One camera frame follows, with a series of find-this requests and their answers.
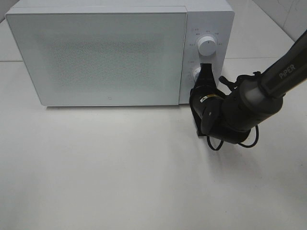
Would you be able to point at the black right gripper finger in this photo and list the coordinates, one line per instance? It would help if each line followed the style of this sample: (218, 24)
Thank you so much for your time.
(205, 77)

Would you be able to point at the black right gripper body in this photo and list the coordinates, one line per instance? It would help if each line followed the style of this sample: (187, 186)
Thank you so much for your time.
(205, 103)

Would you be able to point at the white microwave door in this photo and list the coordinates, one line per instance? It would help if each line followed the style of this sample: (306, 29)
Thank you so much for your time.
(102, 59)

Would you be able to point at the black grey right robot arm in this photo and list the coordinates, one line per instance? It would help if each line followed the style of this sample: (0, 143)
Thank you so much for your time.
(253, 98)

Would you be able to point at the white microwave oven body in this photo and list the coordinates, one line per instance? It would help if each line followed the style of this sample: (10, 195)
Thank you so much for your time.
(203, 17)

